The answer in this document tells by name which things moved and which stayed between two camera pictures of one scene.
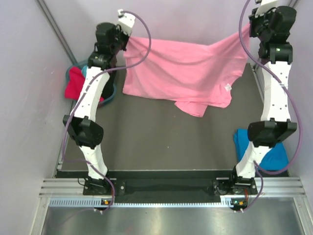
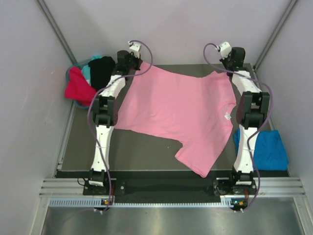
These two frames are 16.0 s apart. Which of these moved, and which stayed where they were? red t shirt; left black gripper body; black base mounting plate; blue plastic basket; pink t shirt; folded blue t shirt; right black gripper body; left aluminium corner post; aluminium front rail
Moved: pink t shirt; right black gripper body; left black gripper body
Stayed: folded blue t shirt; blue plastic basket; aluminium front rail; red t shirt; left aluminium corner post; black base mounting plate
